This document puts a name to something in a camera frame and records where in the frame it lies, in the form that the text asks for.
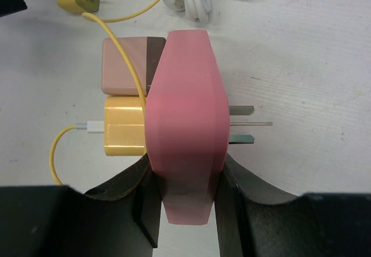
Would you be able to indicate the beige pink plug adapter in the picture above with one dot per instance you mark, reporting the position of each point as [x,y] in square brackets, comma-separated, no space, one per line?
[143,52]

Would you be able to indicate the pink triangular socket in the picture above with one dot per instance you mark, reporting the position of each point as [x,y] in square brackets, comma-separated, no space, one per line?
[187,127]

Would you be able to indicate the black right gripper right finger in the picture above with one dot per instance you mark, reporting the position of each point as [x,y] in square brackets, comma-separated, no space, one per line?
[255,218]

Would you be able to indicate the yellow usb charger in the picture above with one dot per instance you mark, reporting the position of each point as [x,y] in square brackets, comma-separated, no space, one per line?
[124,126]

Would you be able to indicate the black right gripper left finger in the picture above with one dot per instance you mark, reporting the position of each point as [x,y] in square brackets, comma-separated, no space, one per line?
[119,217]

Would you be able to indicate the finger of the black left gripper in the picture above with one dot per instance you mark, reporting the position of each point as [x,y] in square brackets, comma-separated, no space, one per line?
[8,7]

